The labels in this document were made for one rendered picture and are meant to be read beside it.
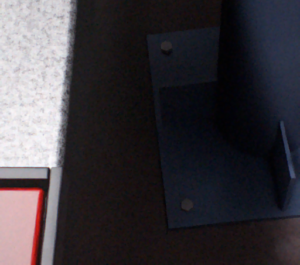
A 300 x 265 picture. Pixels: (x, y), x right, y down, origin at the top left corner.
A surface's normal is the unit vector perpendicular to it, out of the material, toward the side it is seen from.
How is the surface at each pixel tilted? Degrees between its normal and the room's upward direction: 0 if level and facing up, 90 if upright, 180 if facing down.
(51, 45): 0
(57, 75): 0
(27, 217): 0
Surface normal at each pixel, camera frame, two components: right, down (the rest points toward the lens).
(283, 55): -0.14, 0.89
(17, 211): -0.05, -0.45
